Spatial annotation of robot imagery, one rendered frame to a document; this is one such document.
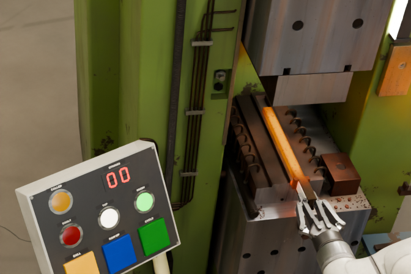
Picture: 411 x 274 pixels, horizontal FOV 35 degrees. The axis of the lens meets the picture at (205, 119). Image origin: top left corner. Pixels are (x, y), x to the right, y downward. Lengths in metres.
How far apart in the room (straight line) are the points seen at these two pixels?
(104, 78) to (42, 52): 1.95
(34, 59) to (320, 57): 2.71
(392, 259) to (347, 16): 0.57
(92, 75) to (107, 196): 0.72
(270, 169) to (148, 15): 0.60
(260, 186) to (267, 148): 0.16
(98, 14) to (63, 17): 2.42
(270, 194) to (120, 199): 0.49
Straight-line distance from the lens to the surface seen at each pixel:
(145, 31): 1.62
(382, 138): 2.10
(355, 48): 1.64
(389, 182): 2.26
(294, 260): 2.05
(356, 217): 1.99
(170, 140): 1.81
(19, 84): 3.89
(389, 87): 1.94
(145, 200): 1.62
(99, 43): 2.15
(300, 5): 1.52
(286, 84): 1.63
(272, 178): 1.88
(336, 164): 2.00
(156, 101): 1.75
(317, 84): 1.67
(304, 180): 1.85
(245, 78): 2.20
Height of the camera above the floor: 2.26
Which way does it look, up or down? 38 degrees down
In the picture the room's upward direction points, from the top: 6 degrees clockwise
